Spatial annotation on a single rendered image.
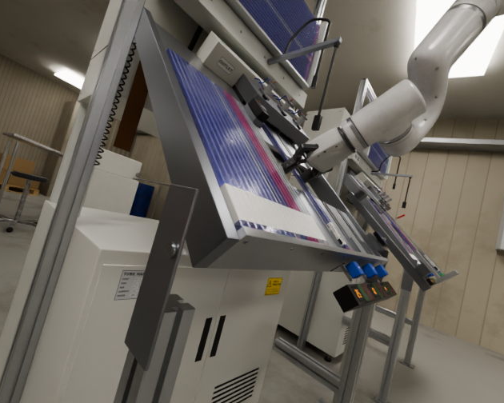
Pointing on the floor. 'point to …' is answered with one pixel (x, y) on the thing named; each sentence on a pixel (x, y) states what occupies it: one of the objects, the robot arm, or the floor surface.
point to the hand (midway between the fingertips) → (295, 173)
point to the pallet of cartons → (10, 175)
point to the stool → (20, 201)
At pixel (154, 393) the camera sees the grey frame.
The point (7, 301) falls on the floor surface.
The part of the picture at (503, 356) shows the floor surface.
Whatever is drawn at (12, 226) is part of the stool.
